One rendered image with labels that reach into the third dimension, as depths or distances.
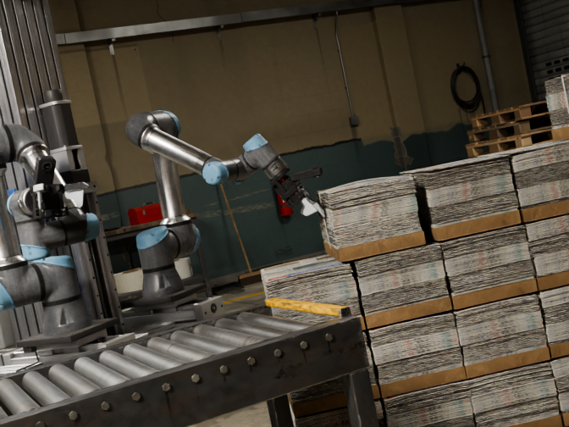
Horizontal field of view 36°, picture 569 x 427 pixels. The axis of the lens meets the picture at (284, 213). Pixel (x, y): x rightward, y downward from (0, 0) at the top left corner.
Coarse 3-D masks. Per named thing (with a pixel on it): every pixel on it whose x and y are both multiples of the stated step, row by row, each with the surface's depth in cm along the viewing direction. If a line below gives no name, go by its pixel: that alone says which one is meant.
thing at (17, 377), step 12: (240, 312) 241; (252, 312) 242; (264, 312) 244; (192, 324) 237; (144, 336) 233; (168, 336) 232; (108, 348) 226; (120, 348) 226; (60, 360) 223; (72, 360) 221; (96, 360) 223; (24, 372) 216
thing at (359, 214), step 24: (336, 192) 279; (360, 192) 277; (384, 192) 278; (408, 192) 278; (336, 216) 277; (360, 216) 278; (384, 216) 279; (408, 216) 279; (336, 240) 278; (360, 240) 278
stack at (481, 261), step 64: (320, 256) 312; (384, 256) 280; (448, 256) 282; (512, 256) 284; (320, 320) 278; (448, 320) 282; (512, 320) 283; (320, 384) 279; (448, 384) 283; (512, 384) 285
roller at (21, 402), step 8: (0, 384) 209; (8, 384) 205; (16, 384) 208; (0, 392) 204; (8, 392) 196; (16, 392) 193; (24, 392) 193; (8, 400) 191; (16, 400) 186; (24, 400) 183; (32, 400) 184; (8, 408) 191; (16, 408) 181; (24, 408) 176; (32, 408) 173
